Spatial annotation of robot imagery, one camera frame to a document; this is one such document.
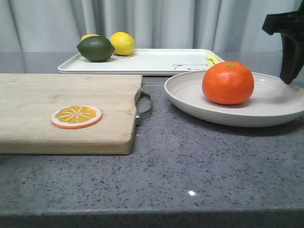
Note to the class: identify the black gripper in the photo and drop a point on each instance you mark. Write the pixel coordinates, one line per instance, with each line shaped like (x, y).
(293, 45)

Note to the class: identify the beige round plate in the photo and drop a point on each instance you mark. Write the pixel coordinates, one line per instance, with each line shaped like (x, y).
(272, 102)

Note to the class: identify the orange mandarin fruit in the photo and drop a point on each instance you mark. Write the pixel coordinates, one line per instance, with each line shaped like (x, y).
(228, 83)

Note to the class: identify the white rectangular bear tray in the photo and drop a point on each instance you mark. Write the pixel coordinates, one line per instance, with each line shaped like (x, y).
(146, 62)

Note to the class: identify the yellow plastic fork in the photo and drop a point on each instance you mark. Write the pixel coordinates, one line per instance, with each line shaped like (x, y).
(211, 55)

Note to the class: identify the green lime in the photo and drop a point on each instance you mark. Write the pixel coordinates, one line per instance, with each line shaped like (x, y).
(96, 48)

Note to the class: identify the yellow lemon behind lime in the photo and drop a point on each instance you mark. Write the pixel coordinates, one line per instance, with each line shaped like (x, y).
(88, 35)

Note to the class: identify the wooden cutting board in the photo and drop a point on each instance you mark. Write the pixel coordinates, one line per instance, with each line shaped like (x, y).
(27, 102)

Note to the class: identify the orange slice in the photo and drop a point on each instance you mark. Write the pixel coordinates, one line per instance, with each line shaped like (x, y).
(76, 116)

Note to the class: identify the grey curtain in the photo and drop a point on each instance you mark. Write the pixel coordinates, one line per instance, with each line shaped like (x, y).
(217, 25)

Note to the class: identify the metal cutting board handle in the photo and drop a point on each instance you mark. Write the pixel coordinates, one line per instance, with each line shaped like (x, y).
(144, 107)

